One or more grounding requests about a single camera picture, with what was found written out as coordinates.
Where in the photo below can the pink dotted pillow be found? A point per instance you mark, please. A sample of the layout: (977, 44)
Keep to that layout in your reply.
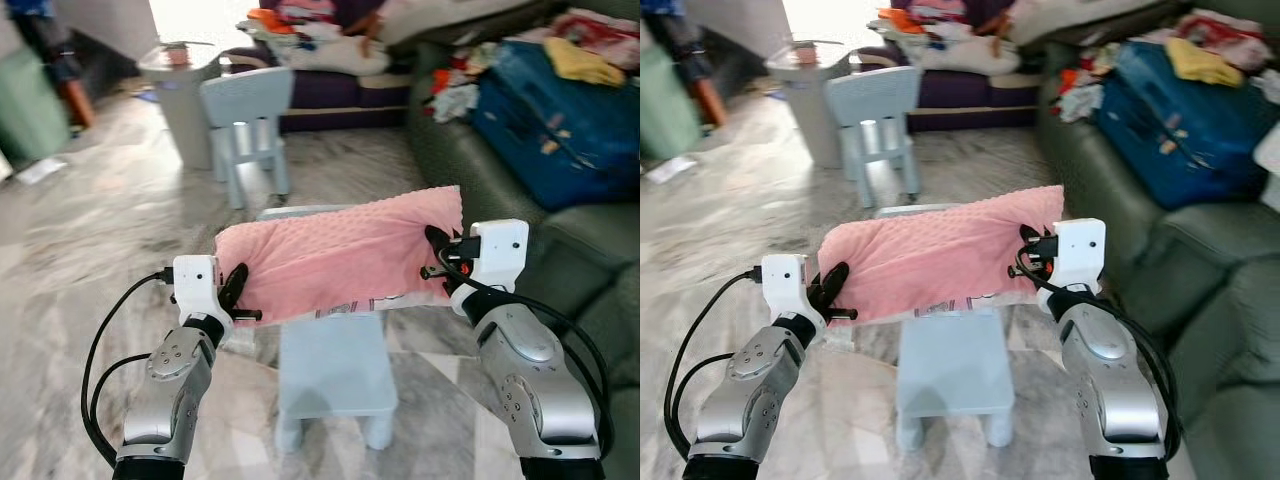
(940, 255)
(340, 255)

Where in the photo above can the green leather sofa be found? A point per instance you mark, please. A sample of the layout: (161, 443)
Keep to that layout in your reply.
(1220, 270)
(590, 260)

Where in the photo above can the purple sofa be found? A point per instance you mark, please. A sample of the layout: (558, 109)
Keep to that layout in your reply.
(340, 95)
(965, 95)

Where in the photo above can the white pillow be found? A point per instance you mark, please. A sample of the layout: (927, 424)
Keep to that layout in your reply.
(970, 58)
(340, 60)

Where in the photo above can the light blue kids chair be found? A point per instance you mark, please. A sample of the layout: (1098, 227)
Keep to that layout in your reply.
(335, 365)
(870, 95)
(955, 365)
(245, 95)

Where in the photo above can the orange and white clothes heap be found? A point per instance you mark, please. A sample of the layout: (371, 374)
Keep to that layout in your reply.
(458, 100)
(1083, 100)

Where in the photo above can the blue hard suitcase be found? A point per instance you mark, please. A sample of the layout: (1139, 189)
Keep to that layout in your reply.
(1185, 140)
(560, 140)

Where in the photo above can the grey side table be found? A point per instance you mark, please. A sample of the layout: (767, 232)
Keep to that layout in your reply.
(185, 120)
(810, 120)

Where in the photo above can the white paper sheet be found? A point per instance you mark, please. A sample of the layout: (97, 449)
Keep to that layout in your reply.
(42, 171)
(672, 170)

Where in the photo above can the beige cushion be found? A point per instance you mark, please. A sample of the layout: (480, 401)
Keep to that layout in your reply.
(450, 15)
(1080, 15)

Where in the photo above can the yellow cloth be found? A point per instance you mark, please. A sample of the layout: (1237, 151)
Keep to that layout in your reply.
(582, 62)
(1203, 62)

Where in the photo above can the small pink cup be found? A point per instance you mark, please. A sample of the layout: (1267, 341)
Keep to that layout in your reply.
(178, 55)
(804, 53)

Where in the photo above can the pale green box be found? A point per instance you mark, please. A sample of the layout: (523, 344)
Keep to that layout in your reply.
(30, 110)
(665, 110)

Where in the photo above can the mixed clothes pile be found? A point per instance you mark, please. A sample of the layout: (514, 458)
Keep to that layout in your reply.
(930, 15)
(300, 15)

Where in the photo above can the white box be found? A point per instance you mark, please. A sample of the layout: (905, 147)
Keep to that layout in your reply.
(1270, 160)

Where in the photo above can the red and white garment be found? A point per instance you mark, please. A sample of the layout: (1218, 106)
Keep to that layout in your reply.
(600, 30)
(1225, 30)

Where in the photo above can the small white cloth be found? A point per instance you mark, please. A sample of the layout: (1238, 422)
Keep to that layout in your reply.
(1265, 88)

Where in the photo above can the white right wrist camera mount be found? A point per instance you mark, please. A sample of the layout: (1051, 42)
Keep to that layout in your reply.
(1080, 250)
(498, 250)

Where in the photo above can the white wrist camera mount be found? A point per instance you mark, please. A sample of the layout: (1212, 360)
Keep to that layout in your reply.
(195, 285)
(498, 250)
(785, 285)
(1080, 250)

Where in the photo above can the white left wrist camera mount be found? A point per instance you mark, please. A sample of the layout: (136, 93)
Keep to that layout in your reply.
(195, 285)
(785, 285)

